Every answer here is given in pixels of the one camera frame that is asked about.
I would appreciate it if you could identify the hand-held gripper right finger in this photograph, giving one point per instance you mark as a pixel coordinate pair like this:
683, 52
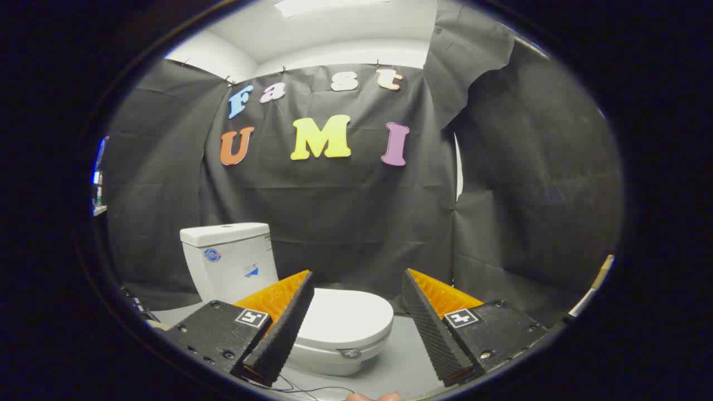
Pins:
431, 334

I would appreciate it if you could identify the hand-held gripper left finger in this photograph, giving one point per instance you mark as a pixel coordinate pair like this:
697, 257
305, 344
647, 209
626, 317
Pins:
281, 334

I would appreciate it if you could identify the white toilet lid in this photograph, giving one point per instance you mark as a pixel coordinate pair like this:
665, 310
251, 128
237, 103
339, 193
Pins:
348, 317

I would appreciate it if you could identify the white ceramic toilet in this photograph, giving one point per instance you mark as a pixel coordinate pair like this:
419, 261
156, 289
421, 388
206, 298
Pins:
231, 273

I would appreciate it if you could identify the white toilet tank cover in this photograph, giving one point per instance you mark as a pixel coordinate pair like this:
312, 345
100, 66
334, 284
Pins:
223, 234

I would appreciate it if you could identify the black backdrop cloth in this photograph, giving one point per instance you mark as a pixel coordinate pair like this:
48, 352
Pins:
334, 211

